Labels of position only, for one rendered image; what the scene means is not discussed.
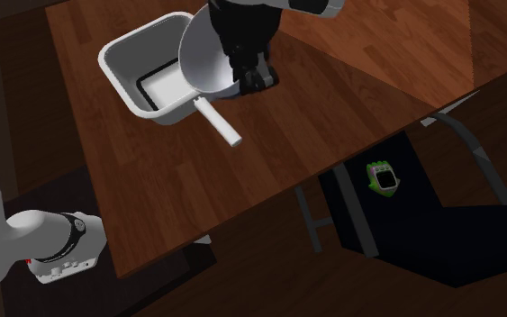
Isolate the black chair with grey frame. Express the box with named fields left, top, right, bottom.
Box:
left=317, top=112, right=507, bottom=289

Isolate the white pan with handle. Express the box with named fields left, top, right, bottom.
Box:
left=177, top=4, right=243, bottom=148

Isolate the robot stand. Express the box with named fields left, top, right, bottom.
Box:
left=0, top=165, right=218, bottom=317

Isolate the green toy with dark screen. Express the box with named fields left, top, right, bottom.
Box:
left=366, top=160, right=401, bottom=198

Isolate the white square tub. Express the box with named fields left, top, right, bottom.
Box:
left=97, top=11, right=242, bottom=127

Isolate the brown wooden table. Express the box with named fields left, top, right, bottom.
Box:
left=44, top=0, right=481, bottom=280

